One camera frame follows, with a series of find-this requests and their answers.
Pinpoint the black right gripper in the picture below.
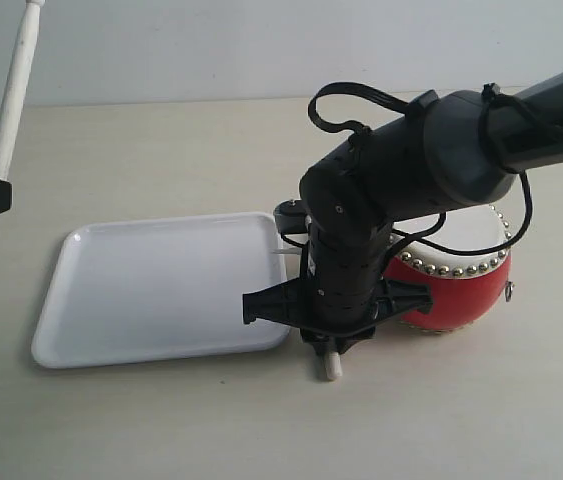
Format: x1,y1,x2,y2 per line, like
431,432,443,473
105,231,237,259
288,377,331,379
242,225,433,356

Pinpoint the white drumstick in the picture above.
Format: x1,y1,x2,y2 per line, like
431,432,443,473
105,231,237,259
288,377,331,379
316,351,343,382
0,1,45,182

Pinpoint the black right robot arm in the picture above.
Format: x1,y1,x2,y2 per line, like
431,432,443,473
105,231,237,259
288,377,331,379
242,73,563,357

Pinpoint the small red drum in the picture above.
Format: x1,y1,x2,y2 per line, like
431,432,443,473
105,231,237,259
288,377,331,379
385,205,512,332

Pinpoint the white rectangular plastic tray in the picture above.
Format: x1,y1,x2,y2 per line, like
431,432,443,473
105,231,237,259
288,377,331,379
31,212,289,369

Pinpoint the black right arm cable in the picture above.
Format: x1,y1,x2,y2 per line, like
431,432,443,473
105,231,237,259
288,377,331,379
280,82,563,266

